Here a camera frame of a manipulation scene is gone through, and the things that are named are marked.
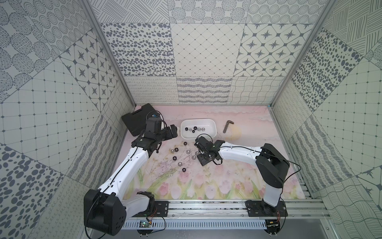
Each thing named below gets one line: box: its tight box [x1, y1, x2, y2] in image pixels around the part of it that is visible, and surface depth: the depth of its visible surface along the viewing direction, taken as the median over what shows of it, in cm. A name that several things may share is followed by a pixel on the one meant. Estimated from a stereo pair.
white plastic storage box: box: [180, 118, 217, 140], surface depth 107 cm
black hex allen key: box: [222, 119, 235, 134], surface depth 109 cm
